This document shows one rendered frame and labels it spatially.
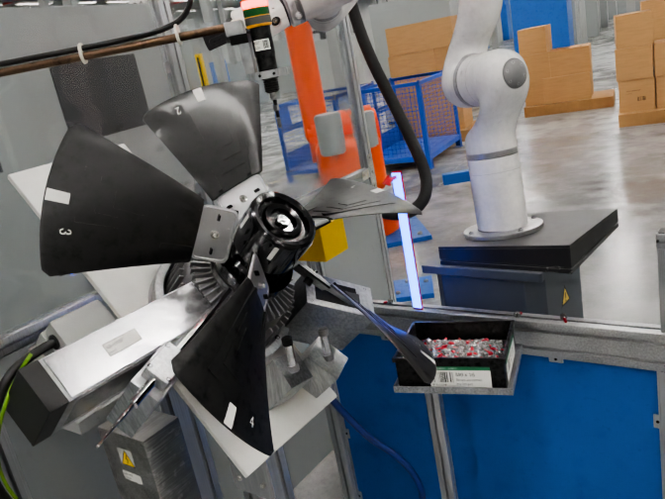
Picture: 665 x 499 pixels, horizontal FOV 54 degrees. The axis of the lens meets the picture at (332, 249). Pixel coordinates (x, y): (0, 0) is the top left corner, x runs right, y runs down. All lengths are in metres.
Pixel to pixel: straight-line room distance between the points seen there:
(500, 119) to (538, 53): 8.65
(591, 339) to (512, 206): 0.38
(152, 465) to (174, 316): 0.38
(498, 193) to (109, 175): 0.91
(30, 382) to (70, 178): 0.29
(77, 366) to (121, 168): 0.29
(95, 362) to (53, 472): 0.81
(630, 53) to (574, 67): 1.88
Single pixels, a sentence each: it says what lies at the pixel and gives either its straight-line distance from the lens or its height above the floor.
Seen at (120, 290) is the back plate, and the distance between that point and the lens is 1.23.
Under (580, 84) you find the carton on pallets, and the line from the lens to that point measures 10.19.
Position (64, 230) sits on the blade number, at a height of 1.30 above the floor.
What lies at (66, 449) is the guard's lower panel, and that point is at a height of 0.67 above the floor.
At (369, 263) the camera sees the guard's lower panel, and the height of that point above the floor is 0.63.
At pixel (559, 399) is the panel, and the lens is 1.52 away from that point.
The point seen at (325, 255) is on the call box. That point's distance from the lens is 1.59.
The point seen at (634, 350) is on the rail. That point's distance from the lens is 1.40.
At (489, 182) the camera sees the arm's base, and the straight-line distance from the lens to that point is 1.58.
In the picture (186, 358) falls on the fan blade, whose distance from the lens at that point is 0.85.
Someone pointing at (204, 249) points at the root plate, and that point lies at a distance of 1.08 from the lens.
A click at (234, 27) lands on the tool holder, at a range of 1.14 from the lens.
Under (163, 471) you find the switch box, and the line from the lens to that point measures 1.38.
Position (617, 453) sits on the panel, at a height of 0.56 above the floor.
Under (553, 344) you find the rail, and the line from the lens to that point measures 1.44.
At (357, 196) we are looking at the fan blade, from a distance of 1.31.
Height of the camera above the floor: 1.47
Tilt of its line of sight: 17 degrees down
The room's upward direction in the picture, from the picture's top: 11 degrees counter-clockwise
